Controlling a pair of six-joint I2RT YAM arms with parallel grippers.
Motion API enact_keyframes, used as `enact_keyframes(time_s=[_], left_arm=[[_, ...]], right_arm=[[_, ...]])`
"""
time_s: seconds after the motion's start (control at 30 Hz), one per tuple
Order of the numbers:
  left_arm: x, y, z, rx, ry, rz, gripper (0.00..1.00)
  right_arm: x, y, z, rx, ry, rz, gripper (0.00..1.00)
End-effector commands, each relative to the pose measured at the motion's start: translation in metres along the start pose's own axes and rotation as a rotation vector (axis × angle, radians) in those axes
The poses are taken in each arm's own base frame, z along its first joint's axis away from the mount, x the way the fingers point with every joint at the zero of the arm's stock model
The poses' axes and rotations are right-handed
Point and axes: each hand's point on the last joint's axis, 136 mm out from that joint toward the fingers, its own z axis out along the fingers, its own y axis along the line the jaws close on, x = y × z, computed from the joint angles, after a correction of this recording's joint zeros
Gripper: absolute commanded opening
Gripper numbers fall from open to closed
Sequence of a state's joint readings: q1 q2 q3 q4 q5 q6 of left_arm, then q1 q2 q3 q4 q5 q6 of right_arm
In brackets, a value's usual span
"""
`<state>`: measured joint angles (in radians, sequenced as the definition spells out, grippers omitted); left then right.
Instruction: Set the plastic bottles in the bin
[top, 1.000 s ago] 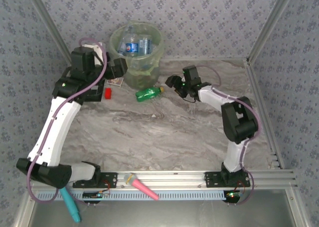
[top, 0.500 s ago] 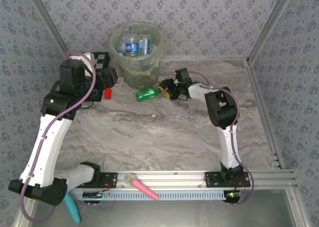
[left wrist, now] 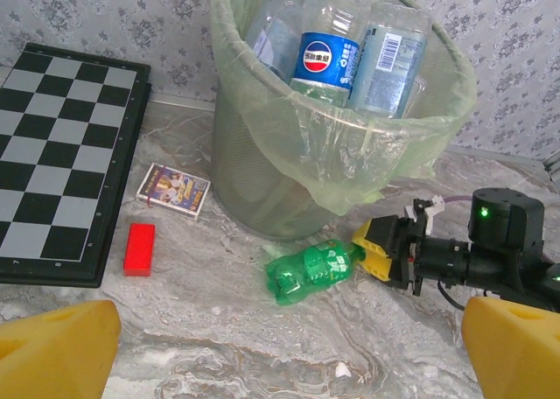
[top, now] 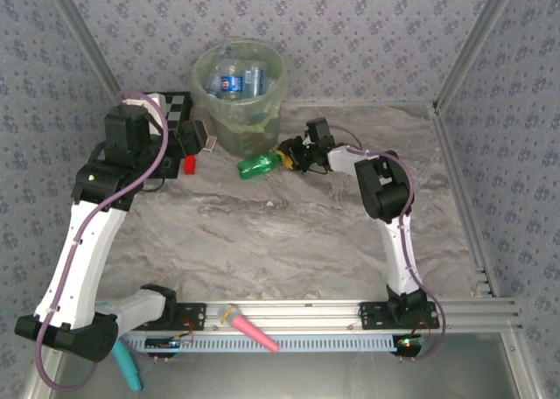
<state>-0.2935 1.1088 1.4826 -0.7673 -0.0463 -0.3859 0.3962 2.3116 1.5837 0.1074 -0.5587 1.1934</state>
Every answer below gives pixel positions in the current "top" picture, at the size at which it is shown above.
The bin with green plastic liner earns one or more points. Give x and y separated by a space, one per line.
245 128

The green plastic soda bottle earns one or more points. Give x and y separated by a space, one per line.
256 166

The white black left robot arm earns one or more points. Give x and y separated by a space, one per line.
79 263

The clear bottle with Pepsi label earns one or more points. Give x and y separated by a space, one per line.
231 84

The aluminium frame rail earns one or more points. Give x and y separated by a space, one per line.
306 313

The grey metal panel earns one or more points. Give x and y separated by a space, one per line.
306 377

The aluminium frame post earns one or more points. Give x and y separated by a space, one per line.
473 44
93 49

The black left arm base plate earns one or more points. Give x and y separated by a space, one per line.
192 316

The red plastic block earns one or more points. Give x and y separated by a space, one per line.
190 165

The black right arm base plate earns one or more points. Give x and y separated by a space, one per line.
372 313

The teal marker pen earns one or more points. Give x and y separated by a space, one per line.
129 364

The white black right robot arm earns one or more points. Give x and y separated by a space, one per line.
398 259

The black grey checkered board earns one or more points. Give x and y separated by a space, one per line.
177 106

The pink toy microphone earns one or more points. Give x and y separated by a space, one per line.
249 326

